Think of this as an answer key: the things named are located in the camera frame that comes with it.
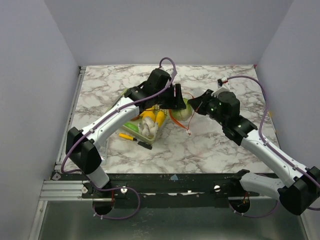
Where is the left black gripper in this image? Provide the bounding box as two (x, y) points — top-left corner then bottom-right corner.
(154, 84), (186, 110)

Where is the green cabbage toy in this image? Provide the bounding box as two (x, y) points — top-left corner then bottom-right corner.
(171, 98), (193, 121)

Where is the clear zip top bag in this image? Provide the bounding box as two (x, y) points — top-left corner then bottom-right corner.
(168, 92), (216, 137)

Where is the yellow pear toy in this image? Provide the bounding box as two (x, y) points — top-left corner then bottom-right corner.
(139, 111), (156, 122)

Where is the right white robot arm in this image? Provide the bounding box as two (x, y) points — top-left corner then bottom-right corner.
(188, 89), (320, 216)

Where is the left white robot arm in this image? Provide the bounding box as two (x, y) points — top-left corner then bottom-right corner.
(65, 68), (186, 198)

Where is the yellow corn toy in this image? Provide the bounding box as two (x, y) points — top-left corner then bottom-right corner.
(155, 110), (166, 127)

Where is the pale green perforated basket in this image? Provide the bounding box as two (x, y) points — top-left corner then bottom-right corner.
(121, 104), (169, 145)

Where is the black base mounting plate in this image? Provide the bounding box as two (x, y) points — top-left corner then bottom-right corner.
(49, 172), (281, 210)

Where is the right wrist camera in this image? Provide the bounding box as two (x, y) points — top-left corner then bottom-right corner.
(215, 77), (230, 95)

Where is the yellow handled black brush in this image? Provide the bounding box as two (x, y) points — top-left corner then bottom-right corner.
(118, 133), (153, 150)

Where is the aluminium frame rail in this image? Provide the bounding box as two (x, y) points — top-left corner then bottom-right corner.
(38, 179), (87, 201)

